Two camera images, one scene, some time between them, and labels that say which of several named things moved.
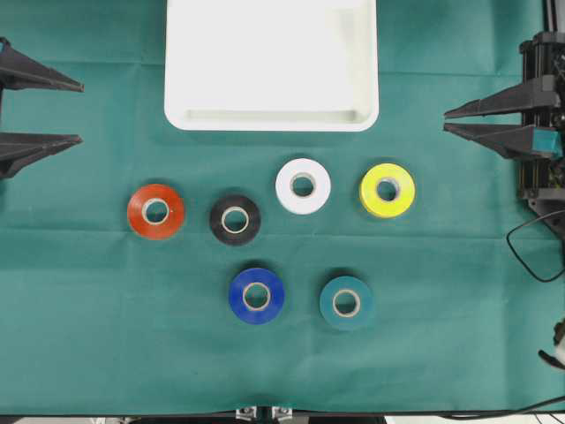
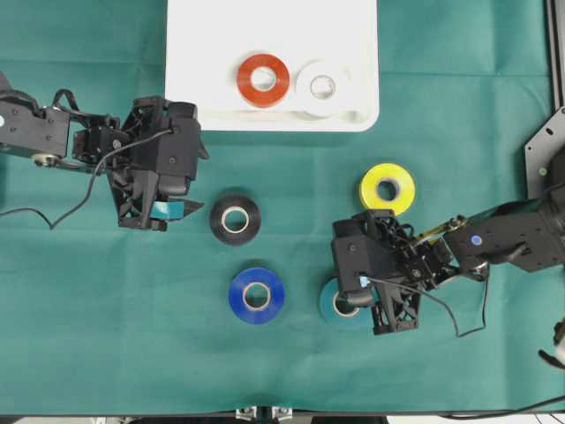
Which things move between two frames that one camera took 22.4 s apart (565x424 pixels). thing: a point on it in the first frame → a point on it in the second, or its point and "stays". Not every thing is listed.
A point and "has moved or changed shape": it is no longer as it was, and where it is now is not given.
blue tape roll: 266,278 stays
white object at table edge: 556,359 stays
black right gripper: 541,145 → 375,246
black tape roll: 251,212 stays
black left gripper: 18,150 → 137,156
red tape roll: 161,230 has moved or changed shape
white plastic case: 271,65 stays
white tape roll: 297,204 → 313,105
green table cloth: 96,320 stays
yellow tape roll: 404,194 stays
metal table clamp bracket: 265,412 stays
